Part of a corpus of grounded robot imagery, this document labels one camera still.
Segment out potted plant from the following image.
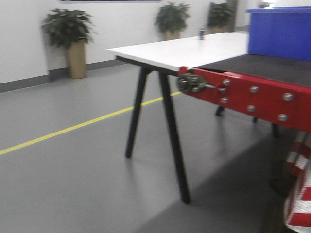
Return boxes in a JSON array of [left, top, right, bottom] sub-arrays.
[[207, 2, 233, 34], [42, 8, 92, 79], [155, 1, 190, 40]]

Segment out red white striped barrier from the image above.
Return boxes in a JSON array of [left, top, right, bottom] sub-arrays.
[[283, 132, 311, 233]]

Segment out red conveyor frame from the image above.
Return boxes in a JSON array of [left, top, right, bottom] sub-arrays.
[[178, 67, 311, 132]]

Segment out middle potted plant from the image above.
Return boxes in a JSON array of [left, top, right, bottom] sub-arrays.
[[155, 1, 190, 40]]

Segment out blue plastic crate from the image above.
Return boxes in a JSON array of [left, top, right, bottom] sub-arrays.
[[246, 6, 311, 61]]

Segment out conveyor tension bolt mechanism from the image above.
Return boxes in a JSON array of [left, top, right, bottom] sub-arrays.
[[176, 73, 216, 93]]

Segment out right potted plant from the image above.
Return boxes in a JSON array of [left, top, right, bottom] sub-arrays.
[[207, 2, 233, 34]]

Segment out white table black legs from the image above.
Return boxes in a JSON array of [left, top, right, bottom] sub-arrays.
[[106, 32, 280, 204]]

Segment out left potted plant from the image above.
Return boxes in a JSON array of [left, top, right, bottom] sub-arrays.
[[42, 8, 92, 79]]

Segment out black conveyor belt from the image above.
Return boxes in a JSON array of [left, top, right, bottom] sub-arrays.
[[198, 54, 311, 88]]

